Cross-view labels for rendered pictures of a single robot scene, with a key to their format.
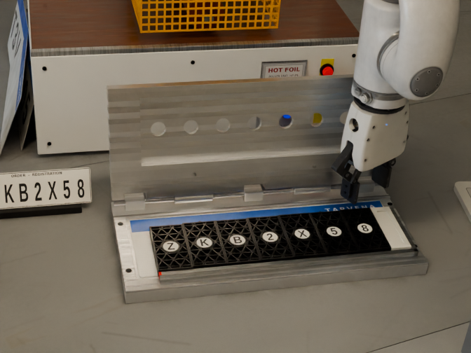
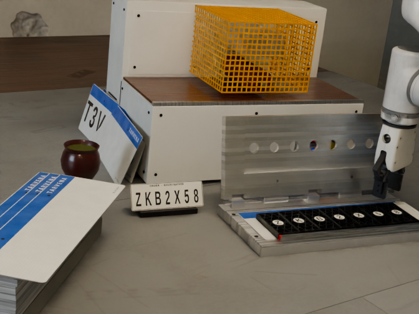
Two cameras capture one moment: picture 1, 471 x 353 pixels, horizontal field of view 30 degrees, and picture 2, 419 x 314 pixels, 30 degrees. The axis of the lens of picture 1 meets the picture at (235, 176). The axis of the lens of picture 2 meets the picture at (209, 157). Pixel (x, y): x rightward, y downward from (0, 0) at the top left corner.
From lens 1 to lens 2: 68 cm
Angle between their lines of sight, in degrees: 18
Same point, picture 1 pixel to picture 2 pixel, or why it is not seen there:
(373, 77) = (401, 102)
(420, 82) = not seen: outside the picture
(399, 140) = (410, 152)
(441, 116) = not seen: hidden behind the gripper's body
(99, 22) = (184, 90)
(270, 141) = (323, 158)
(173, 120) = (263, 142)
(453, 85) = not seen: hidden behind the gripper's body
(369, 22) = (398, 65)
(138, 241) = (252, 223)
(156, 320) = (287, 264)
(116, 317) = (259, 263)
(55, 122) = (161, 157)
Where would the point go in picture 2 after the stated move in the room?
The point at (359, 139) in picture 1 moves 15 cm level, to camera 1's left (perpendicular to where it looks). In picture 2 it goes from (391, 147) to (324, 144)
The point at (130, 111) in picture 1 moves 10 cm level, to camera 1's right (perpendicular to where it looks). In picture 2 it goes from (238, 133) to (285, 136)
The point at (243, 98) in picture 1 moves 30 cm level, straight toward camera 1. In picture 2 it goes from (307, 127) to (350, 178)
